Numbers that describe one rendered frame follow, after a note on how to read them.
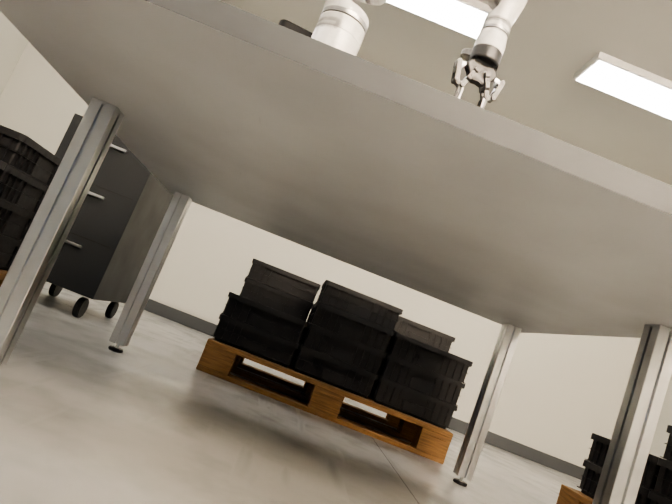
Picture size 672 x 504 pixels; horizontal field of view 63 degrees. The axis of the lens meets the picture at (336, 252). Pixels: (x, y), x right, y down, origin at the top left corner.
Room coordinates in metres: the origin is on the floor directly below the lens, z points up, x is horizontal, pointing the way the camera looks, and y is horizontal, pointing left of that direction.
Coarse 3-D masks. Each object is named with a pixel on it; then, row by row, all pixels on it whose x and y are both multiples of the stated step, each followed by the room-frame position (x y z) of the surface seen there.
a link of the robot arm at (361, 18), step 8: (328, 0) 0.94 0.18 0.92; (336, 0) 0.93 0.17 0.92; (344, 0) 0.92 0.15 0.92; (360, 0) 0.98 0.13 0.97; (328, 8) 0.94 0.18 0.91; (336, 8) 0.93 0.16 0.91; (344, 8) 0.92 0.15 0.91; (352, 8) 0.93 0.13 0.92; (360, 8) 0.93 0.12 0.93; (352, 16) 0.93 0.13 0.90; (360, 16) 0.93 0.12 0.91; (360, 24) 0.94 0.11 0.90; (368, 24) 0.96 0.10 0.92
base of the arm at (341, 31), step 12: (324, 12) 0.94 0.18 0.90; (336, 12) 0.93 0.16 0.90; (324, 24) 0.93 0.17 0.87; (336, 24) 0.92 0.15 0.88; (348, 24) 0.93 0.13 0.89; (312, 36) 0.95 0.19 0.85; (324, 36) 0.93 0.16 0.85; (336, 36) 0.92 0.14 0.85; (348, 36) 0.93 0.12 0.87; (360, 36) 0.95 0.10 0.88; (348, 48) 0.94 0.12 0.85
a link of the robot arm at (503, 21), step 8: (504, 0) 1.22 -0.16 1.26; (512, 0) 1.22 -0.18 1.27; (520, 0) 1.22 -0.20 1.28; (496, 8) 1.23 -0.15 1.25; (504, 8) 1.22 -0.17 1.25; (512, 8) 1.22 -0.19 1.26; (520, 8) 1.23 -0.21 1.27; (488, 16) 1.24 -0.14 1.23; (496, 16) 1.23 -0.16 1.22; (504, 16) 1.22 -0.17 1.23; (512, 16) 1.23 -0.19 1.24; (488, 24) 1.23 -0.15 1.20; (496, 24) 1.23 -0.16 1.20; (504, 24) 1.23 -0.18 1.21; (512, 24) 1.25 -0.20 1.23
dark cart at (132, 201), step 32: (128, 160) 2.59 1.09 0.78; (96, 192) 2.59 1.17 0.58; (128, 192) 2.59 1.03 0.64; (160, 192) 2.86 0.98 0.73; (96, 224) 2.59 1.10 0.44; (128, 224) 2.61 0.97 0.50; (160, 224) 3.10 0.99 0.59; (64, 256) 2.59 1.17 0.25; (96, 256) 2.59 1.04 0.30; (128, 256) 2.81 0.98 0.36; (64, 288) 2.60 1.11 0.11; (96, 288) 2.60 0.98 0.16; (128, 288) 3.04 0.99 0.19
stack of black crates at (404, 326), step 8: (400, 320) 2.99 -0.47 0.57; (408, 320) 2.99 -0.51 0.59; (400, 328) 3.00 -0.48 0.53; (408, 328) 3.01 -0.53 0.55; (416, 328) 3.01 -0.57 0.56; (424, 328) 3.00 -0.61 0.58; (408, 336) 3.00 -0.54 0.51; (416, 336) 3.00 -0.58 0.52; (424, 336) 3.01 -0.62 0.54; (432, 336) 3.01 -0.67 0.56; (440, 336) 3.00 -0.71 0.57; (448, 336) 3.00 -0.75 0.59; (432, 344) 3.01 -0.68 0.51; (440, 344) 3.00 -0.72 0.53; (448, 344) 3.01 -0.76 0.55
